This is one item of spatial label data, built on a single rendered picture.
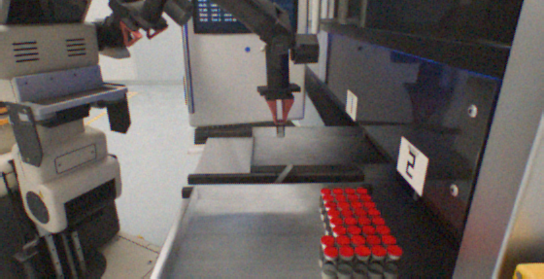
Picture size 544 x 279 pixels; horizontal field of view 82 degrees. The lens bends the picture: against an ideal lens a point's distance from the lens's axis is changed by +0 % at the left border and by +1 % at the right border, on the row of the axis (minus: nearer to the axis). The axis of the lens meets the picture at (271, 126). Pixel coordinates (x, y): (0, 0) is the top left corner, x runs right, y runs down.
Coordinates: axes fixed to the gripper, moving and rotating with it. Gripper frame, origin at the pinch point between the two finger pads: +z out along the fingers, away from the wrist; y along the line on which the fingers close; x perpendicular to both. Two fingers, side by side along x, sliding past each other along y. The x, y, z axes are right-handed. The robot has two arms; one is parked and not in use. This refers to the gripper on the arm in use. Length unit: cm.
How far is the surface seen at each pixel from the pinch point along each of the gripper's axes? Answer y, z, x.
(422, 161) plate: 12.6, -4.3, -39.4
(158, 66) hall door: -112, 41, 528
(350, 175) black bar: 12.2, 9.1, -16.7
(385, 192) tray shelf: 17.8, 11.4, -22.2
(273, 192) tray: -6.2, 8.7, -20.2
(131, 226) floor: -75, 91, 102
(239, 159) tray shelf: -11.4, 9.3, -0.2
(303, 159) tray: 5.1, 10.0, -3.9
